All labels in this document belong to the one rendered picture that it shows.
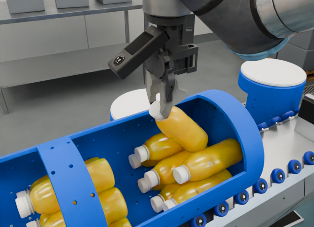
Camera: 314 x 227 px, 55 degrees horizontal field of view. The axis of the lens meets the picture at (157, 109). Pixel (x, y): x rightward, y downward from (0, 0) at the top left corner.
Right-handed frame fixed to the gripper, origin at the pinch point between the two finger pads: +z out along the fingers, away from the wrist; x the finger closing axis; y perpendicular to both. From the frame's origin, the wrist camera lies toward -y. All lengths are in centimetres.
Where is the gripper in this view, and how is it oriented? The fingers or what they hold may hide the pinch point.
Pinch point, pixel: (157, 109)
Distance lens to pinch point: 64.4
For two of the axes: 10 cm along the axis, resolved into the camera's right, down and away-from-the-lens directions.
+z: 0.0, 8.5, 5.3
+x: -5.2, -4.6, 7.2
